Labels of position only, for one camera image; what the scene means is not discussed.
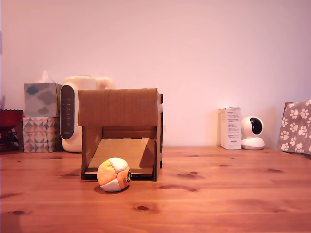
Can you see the orange and white footbag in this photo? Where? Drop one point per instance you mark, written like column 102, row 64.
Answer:
column 110, row 172

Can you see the cardboard dice tower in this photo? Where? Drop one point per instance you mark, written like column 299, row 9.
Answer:
column 116, row 106

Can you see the white printed carton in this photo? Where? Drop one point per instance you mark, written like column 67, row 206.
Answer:
column 233, row 128

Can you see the cream water dispenser appliance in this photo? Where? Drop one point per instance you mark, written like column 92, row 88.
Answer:
column 80, row 83

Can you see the cloud print tissue box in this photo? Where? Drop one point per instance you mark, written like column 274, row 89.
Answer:
column 40, row 99

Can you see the white tissue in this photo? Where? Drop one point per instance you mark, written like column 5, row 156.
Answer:
column 45, row 77

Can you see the geometric print tissue box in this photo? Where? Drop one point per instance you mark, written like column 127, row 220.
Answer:
column 39, row 134

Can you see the paw print cloth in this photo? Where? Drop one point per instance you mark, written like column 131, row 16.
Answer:
column 296, row 126

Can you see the red glass bowl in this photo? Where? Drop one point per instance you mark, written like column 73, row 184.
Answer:
column 8, row 117

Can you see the small white round camera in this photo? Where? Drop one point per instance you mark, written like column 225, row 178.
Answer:
column 252, row 143

